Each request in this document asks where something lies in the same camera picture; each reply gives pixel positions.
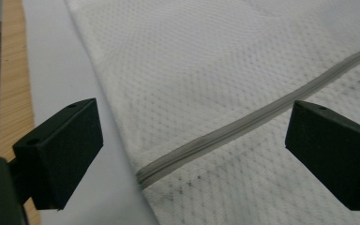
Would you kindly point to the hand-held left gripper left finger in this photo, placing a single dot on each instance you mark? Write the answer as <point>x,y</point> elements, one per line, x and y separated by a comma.
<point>59,150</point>

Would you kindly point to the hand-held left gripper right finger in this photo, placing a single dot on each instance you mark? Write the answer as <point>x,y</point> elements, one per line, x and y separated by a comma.
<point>334,156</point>

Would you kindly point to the white mesh laundry bag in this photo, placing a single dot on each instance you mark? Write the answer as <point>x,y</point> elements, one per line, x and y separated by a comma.
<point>218,93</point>

